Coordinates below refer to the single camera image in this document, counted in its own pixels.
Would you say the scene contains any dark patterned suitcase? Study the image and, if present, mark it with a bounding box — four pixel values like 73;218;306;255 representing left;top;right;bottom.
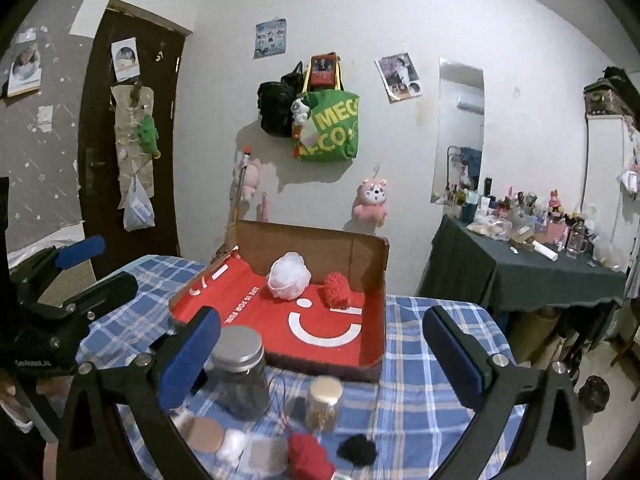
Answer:
582;66;640;117

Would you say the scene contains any beige hanging organiser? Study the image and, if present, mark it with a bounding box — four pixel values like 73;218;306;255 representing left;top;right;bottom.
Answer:
111;82;157;208

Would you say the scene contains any clear plastic bag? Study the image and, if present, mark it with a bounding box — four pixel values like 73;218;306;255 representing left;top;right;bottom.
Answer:
123;175;156;232

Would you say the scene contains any green plush toy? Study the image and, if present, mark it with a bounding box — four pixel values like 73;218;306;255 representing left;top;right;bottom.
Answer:
137;116;162;160

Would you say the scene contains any black pom pom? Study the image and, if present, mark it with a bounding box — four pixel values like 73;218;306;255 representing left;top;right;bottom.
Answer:
337;435;379;467

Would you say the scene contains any pink hamster plush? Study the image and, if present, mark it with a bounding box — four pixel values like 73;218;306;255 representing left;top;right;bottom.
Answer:
352;176;390;227

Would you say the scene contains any small jar with gold contents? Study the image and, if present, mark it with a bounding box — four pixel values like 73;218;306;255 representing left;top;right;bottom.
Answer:
304;376;345;433

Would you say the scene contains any photo collage wall poster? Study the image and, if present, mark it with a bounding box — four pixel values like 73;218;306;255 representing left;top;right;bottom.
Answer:
375;52;422;104

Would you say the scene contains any blue plaid tablecloth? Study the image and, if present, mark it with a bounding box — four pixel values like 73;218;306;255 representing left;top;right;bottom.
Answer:
75;255;526;480

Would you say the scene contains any green tote bag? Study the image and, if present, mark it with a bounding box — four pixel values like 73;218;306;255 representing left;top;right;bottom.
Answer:
292;67;361;162

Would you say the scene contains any door handle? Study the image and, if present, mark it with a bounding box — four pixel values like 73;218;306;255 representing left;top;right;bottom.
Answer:
86;149;106;191

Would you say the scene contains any round tan powder puff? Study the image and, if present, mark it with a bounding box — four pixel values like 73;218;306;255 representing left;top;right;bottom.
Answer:
186;417;226;453

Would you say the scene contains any cluster of cosmetics bottles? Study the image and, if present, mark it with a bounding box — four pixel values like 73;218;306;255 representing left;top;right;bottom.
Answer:
445;175;616;266

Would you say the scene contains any dresser with dark green cloth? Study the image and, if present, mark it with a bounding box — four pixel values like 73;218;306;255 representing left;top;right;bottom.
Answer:
417;214;628;321

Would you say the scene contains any white cabinet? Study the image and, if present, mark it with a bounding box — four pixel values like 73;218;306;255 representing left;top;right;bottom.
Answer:
582;112;640;271

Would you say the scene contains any red yarn ball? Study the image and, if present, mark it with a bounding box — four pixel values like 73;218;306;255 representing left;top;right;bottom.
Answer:
286;432;336;480

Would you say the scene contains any photo print on door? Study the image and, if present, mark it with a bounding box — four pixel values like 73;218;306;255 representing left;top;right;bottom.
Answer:
111;37;140;82

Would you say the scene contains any portrait wall calendar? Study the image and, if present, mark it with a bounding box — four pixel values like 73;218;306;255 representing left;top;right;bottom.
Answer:
6;30;43;98

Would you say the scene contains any cardboard box with red lining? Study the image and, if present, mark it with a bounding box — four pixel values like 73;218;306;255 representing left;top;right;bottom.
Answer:
169;220;390;385

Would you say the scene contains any dark round object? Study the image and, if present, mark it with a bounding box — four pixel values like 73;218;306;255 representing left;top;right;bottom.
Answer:
577;375;612;413

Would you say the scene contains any blue wall poster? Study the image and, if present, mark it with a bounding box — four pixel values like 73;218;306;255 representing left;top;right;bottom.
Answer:
253;19;288;59

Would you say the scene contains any panda plush charm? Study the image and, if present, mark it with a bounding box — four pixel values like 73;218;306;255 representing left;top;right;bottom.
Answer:
291;97;313;126

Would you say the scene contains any wall mirror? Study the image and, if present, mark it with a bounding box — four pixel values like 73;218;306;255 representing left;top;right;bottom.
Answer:
431;57;486;211

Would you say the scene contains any pink pig plush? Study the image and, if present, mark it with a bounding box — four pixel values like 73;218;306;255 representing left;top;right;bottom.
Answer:
230;157;262;203

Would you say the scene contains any red crochet ball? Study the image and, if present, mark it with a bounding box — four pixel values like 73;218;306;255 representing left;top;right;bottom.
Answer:
322;272;352;309

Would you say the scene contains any black bag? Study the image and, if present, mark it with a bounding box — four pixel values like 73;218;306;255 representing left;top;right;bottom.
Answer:
257;61;306;137

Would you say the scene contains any pink hanging plush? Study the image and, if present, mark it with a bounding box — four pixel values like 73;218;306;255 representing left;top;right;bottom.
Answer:
620;155;640;191

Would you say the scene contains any large jar with metal lid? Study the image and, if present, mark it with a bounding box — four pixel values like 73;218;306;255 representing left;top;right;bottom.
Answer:
209;326;272;421

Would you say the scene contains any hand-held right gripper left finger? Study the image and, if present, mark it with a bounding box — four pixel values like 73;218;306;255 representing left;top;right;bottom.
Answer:
56;306;223;480

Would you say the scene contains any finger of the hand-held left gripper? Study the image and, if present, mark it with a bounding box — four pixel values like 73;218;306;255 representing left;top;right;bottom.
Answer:
7;235;107;287
20;271;140;322

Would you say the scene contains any dark brown door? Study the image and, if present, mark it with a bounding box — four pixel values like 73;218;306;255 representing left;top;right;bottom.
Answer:
80;0;193;281

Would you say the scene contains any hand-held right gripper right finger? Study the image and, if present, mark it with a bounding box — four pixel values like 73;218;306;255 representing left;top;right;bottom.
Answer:
422;305;588;480

